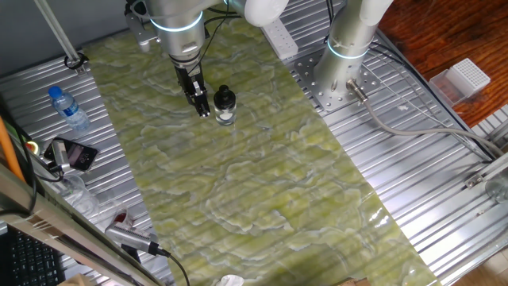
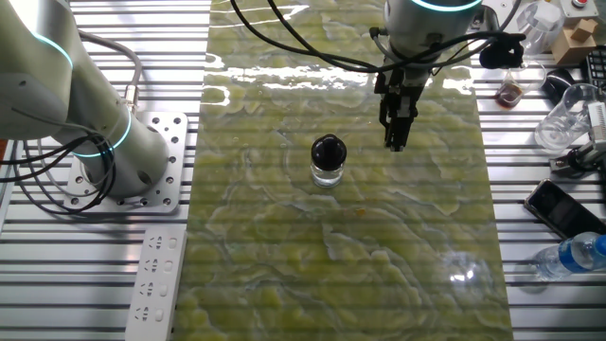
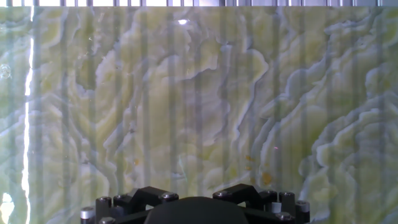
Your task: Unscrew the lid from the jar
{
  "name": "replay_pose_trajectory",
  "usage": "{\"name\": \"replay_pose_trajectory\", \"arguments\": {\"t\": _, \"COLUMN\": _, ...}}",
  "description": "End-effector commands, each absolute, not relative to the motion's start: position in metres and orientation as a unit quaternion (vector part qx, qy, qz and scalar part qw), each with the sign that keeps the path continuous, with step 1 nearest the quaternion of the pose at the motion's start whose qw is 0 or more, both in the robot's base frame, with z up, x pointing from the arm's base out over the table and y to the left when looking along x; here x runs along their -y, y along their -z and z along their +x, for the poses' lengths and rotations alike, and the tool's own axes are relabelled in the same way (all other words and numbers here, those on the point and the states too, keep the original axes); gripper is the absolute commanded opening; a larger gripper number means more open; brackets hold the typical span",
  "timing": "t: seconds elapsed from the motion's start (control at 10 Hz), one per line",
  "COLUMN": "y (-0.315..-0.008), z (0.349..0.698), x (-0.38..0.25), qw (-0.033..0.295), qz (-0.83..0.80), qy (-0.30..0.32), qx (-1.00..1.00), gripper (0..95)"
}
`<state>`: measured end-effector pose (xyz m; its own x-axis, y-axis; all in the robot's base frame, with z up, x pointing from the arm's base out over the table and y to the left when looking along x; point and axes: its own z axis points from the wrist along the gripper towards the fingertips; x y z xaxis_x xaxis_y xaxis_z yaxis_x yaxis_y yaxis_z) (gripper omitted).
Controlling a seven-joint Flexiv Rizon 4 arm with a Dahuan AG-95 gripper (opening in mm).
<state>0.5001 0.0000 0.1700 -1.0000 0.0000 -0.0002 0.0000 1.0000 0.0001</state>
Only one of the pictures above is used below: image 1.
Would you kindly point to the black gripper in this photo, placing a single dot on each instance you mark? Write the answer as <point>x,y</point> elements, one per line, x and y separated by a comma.
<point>188,77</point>

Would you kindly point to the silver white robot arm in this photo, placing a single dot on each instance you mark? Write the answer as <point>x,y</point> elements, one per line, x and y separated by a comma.
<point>349,35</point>

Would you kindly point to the white power strip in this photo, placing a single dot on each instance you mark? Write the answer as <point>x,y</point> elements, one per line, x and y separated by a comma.
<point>279,39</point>

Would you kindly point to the green marble pattern mat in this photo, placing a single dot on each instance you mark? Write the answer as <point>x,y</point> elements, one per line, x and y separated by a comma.
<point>258,178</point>

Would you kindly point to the water bottle with blue cap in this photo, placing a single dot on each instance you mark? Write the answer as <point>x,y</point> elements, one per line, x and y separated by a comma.
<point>71,111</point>

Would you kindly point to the black smartphone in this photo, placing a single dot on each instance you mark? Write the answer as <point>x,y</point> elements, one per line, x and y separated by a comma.
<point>81,157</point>

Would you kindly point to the cup with red-brown liquid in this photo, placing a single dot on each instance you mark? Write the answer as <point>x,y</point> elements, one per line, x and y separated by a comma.
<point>121,218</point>

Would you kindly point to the aluminium pole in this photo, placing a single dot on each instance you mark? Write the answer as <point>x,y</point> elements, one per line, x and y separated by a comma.
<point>59,35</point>

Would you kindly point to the clear plastic cup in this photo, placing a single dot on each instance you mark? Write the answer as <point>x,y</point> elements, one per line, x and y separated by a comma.
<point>73,186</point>

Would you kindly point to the clear glass cup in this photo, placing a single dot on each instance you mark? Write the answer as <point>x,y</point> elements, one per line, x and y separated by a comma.
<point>86,203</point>

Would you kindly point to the yellow red round button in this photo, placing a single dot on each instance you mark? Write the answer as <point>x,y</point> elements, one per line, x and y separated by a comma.
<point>33,148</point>

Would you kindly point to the white crumpled paper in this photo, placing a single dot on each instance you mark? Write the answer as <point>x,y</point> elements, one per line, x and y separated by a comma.
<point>230,281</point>

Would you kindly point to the orange pole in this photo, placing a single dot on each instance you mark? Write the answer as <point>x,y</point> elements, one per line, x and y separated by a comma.
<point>10,153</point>

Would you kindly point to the cardboard box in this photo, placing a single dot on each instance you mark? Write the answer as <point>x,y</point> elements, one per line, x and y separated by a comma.
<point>75,281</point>

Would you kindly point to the black keyboard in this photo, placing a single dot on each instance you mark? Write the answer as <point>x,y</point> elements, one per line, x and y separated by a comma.
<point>31,262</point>

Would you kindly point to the brown cardboard piece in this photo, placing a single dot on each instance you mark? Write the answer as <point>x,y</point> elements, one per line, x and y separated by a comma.
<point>355,283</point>

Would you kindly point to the clear plastic box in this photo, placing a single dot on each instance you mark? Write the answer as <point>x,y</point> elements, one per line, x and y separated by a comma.
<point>442,87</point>

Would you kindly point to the white pipette tip box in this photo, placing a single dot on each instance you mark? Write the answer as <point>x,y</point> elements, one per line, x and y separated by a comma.
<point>470,77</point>

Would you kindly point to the clear glass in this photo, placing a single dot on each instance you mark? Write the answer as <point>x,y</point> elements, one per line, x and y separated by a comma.
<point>498,190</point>

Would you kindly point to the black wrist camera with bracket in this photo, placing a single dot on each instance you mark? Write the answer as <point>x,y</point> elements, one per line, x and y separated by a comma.
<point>145,33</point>

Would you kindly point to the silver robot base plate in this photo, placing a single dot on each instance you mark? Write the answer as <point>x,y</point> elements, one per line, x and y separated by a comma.
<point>305,71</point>

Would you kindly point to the small silver camera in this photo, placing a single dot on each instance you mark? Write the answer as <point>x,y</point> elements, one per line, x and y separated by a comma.
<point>60,155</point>

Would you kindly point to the silver camera on frame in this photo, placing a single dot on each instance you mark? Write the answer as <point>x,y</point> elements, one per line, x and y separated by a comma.
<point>127,236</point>

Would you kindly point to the aluminium frame beam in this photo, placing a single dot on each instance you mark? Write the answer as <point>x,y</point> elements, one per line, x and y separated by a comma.
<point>59,226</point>

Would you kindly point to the small metal bracket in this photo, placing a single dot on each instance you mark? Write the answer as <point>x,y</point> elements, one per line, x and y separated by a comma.
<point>474,180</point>

